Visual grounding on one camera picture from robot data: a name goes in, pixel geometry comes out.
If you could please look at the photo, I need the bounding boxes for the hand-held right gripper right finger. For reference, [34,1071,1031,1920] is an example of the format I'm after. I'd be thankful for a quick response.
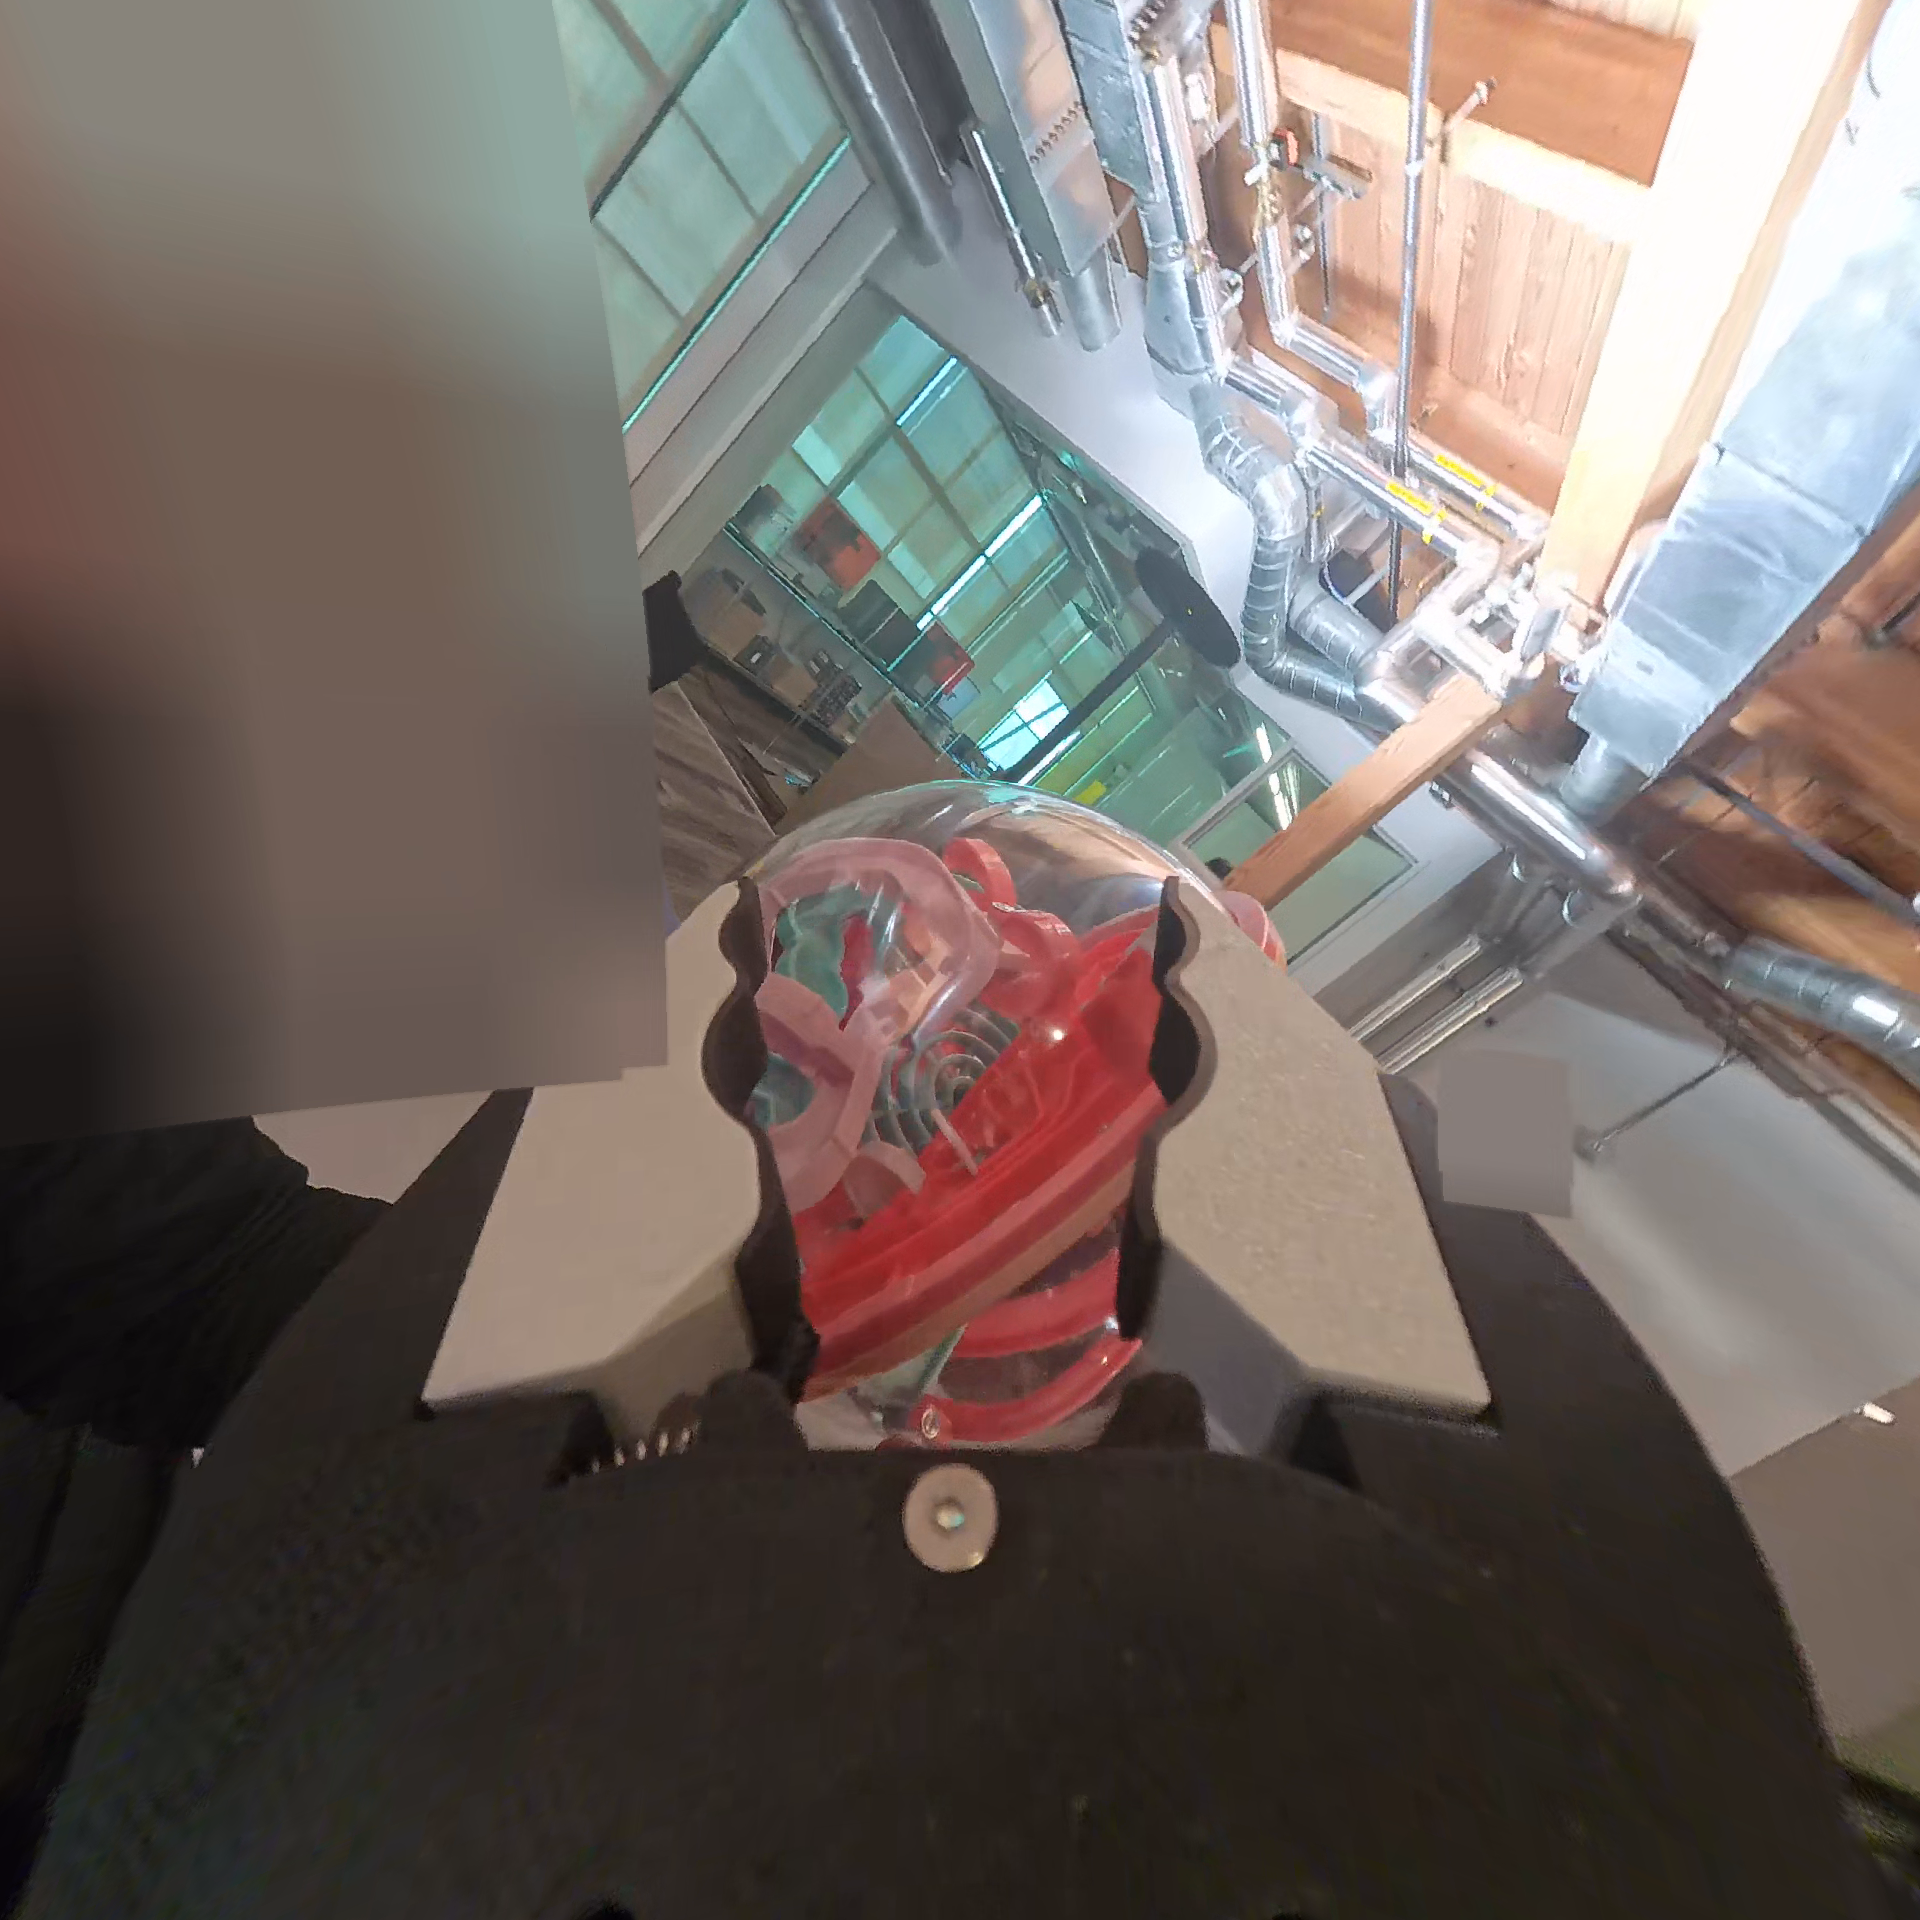
[1114,882,1499,1439]

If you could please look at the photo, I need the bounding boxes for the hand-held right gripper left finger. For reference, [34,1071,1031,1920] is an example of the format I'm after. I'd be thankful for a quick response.
[427,882,830,1422]

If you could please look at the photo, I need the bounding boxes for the clear maze ball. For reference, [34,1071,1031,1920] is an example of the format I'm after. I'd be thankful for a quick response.
[739,782,1290,1456]

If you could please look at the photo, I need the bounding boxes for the person's left forearm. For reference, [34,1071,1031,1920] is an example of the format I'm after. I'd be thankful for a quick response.
[0,1117,391,1449]

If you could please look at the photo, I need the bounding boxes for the black floor lamp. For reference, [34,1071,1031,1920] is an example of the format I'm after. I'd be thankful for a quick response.
[1097,544,1245,712]

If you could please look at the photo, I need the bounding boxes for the person's dark clothing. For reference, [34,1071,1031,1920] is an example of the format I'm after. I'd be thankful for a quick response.
[0,1412,189,1909]

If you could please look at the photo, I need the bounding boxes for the silver round ventilation ducts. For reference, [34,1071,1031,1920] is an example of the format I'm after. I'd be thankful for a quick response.
[813,0,1920,1082]

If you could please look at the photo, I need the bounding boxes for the wooden post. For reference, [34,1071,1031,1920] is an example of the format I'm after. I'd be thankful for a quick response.
[1226,673,1522,926]

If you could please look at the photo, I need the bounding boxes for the rectangular metal air duct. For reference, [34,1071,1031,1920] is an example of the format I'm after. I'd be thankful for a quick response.
[1557,226,1920,783]

